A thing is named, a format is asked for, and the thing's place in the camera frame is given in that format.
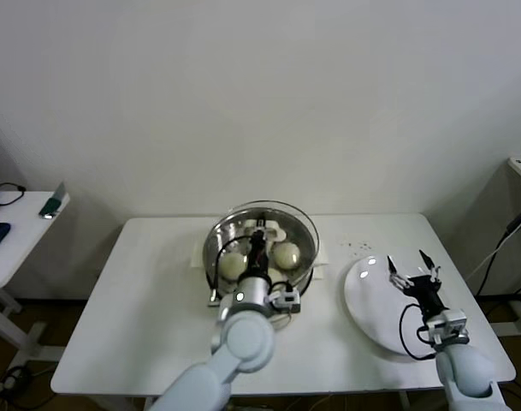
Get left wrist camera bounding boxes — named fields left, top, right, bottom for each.
left=268, top=282, right=305, bottom=314

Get white side table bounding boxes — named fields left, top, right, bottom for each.
left=0, top=190, right=71, bottom=373

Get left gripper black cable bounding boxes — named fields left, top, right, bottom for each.
left=208, top=236, right=255, bottom=301

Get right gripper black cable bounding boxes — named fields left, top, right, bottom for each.
left=399, top=302, right=437, bottom=361

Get perforated steel steamer basket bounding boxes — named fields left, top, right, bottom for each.
left=192, top=205, right=332, bottom=301

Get white electric cooker pot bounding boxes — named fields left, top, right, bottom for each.
left=206, top=265, right=326, bottom=338

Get black plug with cable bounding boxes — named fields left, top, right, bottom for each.
left=476, top=201, right=521, bottom=297

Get black cable on side table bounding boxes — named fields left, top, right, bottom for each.
left=0, top=182, right=28, bottom=209

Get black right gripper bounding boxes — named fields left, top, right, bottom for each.
left=386, top=248, right=448, bottom=319

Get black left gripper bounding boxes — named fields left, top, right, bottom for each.
left=246, top=211, right=272, bottom=278

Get green handled scraper tool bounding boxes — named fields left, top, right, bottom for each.
left=38, top=182, right=69, bottom=220

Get black floor cables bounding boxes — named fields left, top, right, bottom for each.
left=0, top=364, right=35, bottom=404

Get thin white cable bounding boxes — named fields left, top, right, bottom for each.
left=465, top=222, right=521, bottom=280

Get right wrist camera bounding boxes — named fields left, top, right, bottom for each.
left=426, top=307, right=469, bottom=344

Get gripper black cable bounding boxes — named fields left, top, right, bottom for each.
left=208, top=236, right=255, bottom=301
left=399, top=302, right=437, bottom=361

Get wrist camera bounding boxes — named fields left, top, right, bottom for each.
left=268, top=282, right=305, bottom=314
left=426, top=307, right=469, bottom=344

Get white round plate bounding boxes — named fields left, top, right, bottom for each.
left=343, top=255, right=441, bottom=357

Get round glass pot lid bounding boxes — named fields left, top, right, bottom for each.
left=204, top=199, right=321, bottom=297

